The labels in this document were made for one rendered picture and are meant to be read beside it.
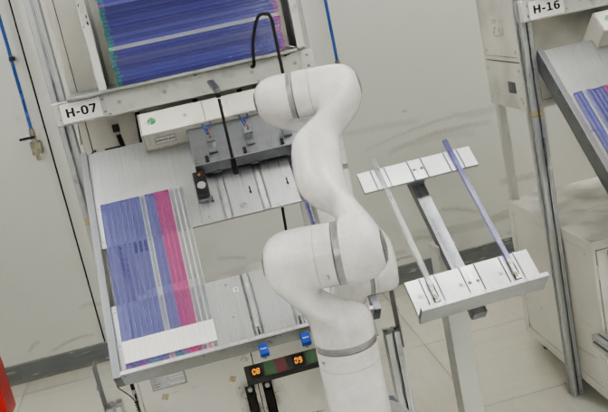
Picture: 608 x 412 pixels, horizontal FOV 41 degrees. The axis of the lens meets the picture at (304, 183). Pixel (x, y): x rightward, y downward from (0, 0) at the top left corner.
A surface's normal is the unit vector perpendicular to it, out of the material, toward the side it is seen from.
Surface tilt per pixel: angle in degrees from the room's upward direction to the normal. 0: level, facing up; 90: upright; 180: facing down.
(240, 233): 90
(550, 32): 90
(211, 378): 90
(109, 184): 45
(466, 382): 90
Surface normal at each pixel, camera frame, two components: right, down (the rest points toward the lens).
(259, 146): -0.03, -0.55
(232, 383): 0.17, 0.19
